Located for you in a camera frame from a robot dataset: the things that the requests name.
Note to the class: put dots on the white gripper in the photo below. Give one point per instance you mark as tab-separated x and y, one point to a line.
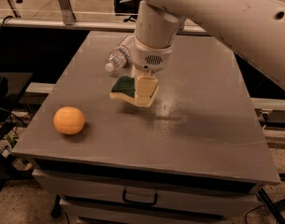
150	59

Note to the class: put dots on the green and yellow sponge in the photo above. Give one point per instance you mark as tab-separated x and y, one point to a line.
124	89

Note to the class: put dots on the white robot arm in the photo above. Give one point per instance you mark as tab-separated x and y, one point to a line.
253	29

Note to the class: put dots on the clear plastic water bottle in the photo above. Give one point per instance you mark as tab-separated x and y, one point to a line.
120	56

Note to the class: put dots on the orange fruit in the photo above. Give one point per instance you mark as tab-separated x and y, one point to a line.
69	120

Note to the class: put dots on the grey drawer cabinet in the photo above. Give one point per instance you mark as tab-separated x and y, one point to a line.
200	146

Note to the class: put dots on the black office chair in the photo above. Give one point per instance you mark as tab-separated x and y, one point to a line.
128	8

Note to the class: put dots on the black side table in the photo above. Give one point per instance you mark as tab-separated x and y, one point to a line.
12	88

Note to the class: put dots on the black drawer handle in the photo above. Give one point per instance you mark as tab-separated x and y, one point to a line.
139	199

